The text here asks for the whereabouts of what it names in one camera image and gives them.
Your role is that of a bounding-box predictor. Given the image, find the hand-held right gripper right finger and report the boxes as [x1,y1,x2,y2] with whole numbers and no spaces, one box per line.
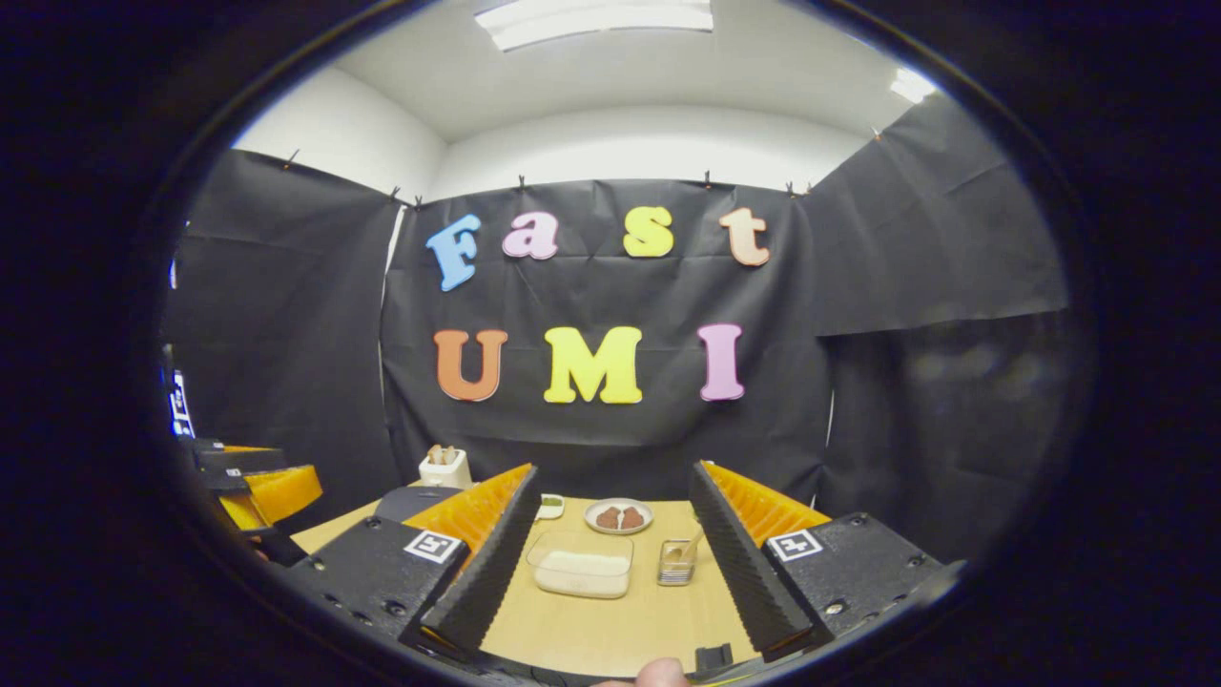
[689,461,964,662]

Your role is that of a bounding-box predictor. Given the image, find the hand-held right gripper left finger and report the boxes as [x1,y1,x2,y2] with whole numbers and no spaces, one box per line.
[286,464,541,661]

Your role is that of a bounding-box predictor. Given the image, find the clear plastic rice container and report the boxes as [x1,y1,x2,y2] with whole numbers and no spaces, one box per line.
[527,531,635,600]

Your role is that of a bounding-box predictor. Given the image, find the black and silver rice cooker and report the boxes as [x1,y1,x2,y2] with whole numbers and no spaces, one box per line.
[374,486,466,525]

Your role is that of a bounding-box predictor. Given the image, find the computer monitor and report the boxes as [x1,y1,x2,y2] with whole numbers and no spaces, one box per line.
[170,372,196,439]

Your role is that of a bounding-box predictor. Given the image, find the white ceramic container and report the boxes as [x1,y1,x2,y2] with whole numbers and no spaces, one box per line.
[419,445,473,489]

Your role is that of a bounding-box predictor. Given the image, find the black backdrop cloth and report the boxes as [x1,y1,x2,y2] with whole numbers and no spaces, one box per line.
[162,93,1069,564]

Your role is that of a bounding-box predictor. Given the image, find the white round plate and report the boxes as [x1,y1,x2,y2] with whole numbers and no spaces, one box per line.
[584,498,654,535]

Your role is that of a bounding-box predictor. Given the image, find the small ceiling light panel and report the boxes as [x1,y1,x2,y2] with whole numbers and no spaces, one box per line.
[889,67,941,104]

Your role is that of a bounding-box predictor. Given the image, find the large ceiling light panel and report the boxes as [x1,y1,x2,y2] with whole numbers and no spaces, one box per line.
[474,0,714,52]

